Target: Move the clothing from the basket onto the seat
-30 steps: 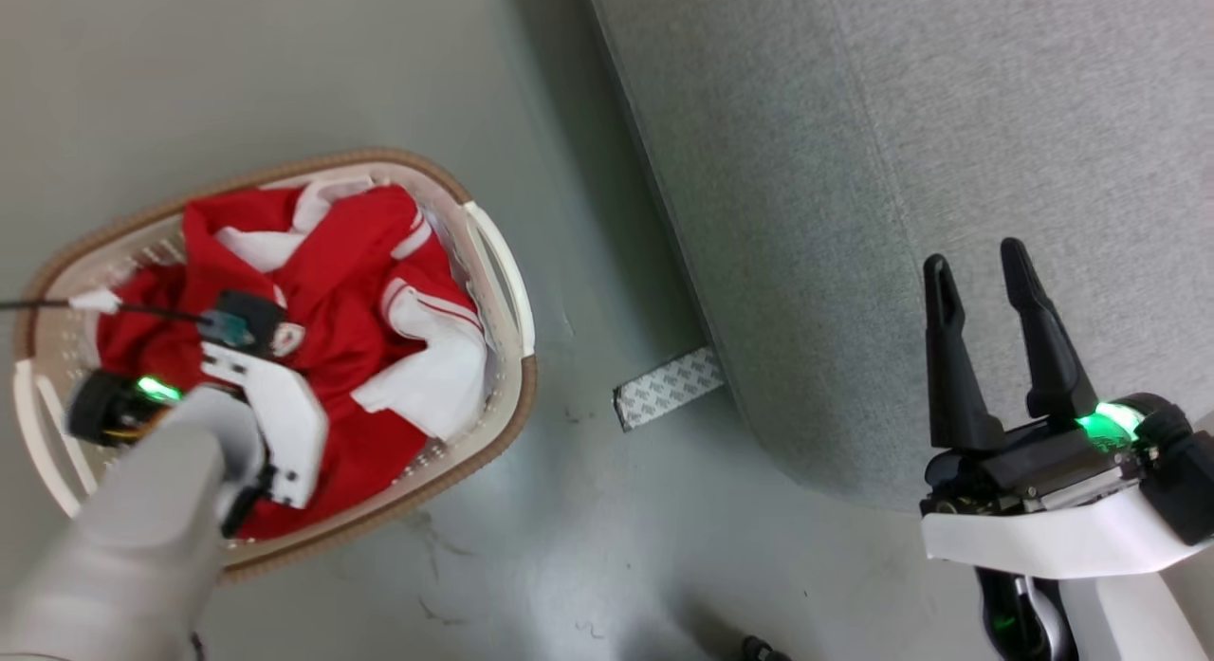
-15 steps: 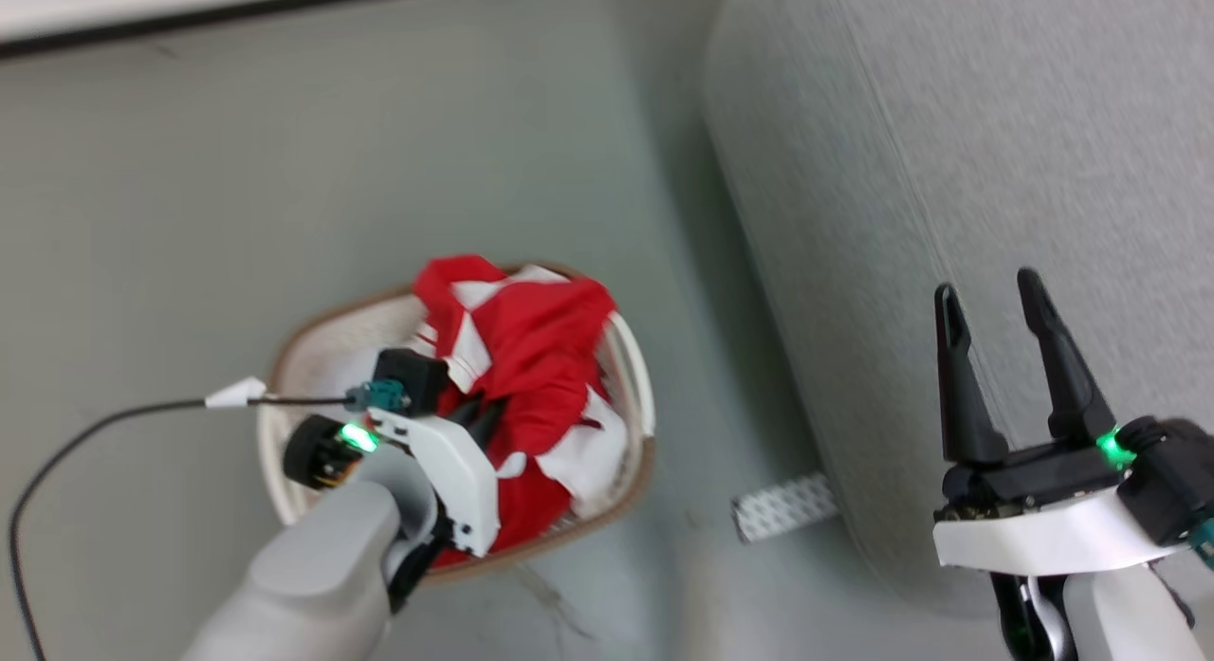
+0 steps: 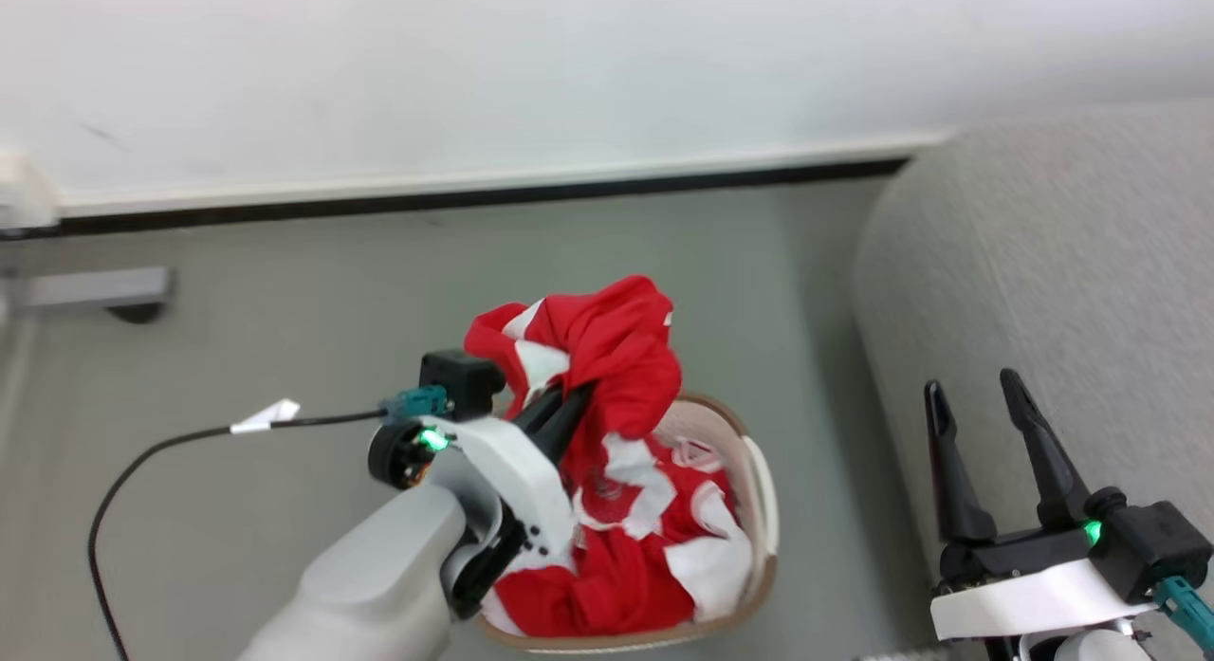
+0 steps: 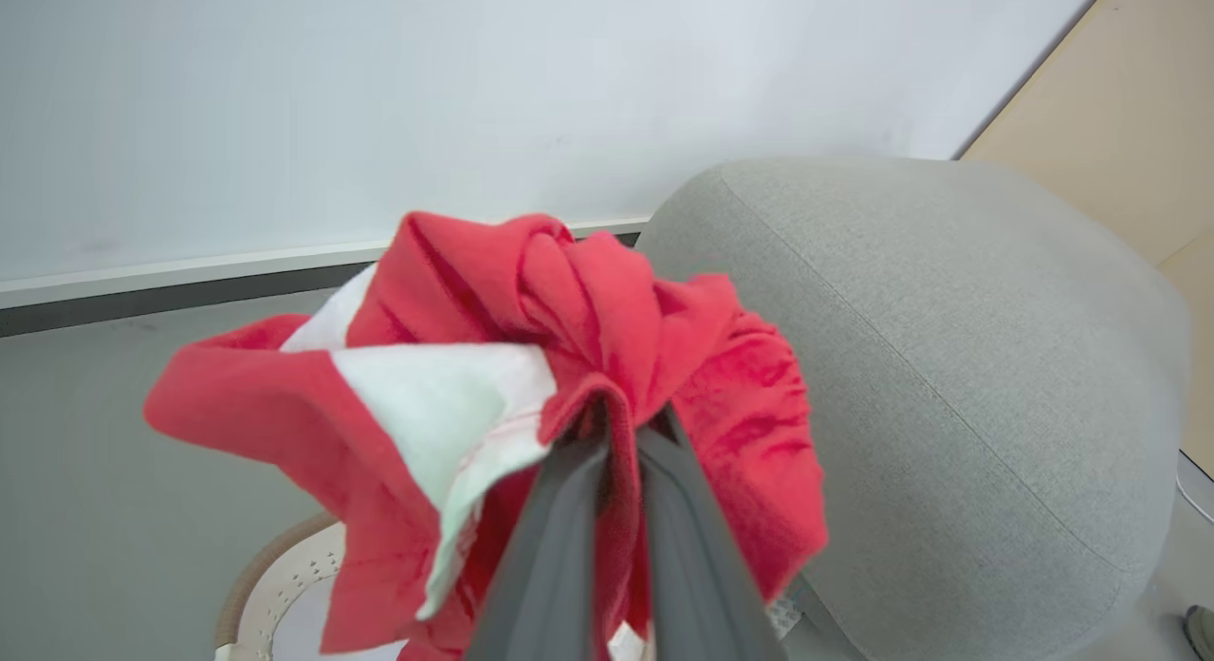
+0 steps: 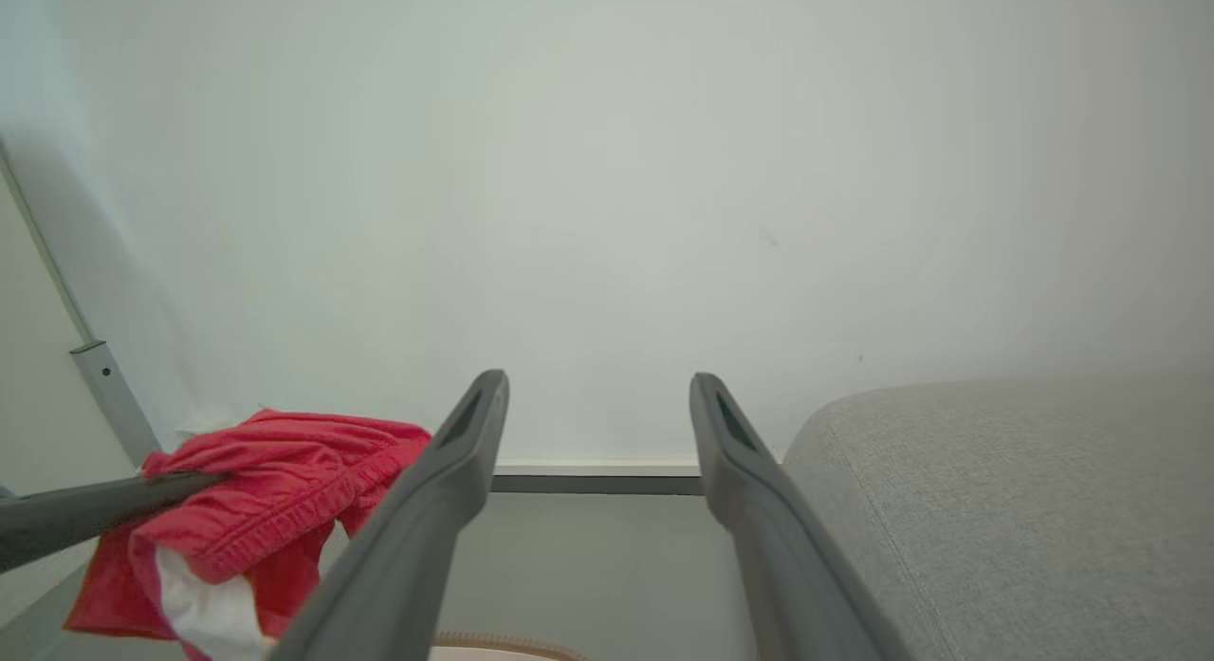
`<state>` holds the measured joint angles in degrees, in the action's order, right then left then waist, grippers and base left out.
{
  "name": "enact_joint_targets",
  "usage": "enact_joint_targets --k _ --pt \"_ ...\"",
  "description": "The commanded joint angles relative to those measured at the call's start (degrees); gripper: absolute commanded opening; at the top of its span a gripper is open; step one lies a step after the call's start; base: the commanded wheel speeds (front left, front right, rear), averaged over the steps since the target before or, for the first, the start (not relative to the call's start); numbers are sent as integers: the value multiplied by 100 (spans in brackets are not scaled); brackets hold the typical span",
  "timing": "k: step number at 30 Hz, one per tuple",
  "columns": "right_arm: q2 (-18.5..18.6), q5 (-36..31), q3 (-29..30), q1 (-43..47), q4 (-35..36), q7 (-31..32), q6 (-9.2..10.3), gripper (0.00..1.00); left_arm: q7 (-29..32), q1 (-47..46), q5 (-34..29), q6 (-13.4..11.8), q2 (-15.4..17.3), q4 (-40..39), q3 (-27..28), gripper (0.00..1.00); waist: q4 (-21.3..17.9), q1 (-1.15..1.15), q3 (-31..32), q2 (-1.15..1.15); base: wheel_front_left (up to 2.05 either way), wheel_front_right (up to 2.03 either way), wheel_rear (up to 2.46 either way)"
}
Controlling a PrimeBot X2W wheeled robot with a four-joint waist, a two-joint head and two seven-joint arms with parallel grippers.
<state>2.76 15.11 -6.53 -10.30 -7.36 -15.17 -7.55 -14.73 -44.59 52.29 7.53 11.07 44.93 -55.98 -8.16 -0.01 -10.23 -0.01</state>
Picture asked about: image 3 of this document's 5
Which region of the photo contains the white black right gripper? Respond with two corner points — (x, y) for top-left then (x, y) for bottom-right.
(924, 368), (1160, 643)

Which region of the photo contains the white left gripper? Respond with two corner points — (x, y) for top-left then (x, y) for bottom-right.
(438, 384), (597, 619)

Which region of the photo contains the red and white garment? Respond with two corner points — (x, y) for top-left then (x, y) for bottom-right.
(464, 275), (683, 472)
(488, 431), (755, 638)

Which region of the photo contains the beige perforated laundry basket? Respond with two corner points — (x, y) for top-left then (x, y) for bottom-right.
(474, 391), (781, 654)

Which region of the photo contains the grey fabric sofa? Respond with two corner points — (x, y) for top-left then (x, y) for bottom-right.
(852, 100), (1214, 661)

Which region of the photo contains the grey bar with dark foot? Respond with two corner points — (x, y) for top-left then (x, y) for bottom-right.
(0, 266), (175, 324)

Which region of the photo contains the teal left cable connector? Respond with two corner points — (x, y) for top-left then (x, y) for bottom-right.
(379, 386), (450, 424)

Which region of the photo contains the teal cable connector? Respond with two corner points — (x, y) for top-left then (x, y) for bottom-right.
(379, 386), (450, 424)
(1151, 576), (1214, 654)

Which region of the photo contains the black wall baseboard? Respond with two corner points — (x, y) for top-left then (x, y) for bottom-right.
(0, 156), (911, 241)

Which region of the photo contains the teal right cable connector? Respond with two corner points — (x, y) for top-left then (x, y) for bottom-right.
(1151, 576), (1214, 654)

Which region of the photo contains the white cable tag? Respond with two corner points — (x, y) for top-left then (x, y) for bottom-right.
(230, 399), (302, 435)

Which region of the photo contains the thin black cable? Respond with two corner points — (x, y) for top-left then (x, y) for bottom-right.
(87, 409), (390, 661)

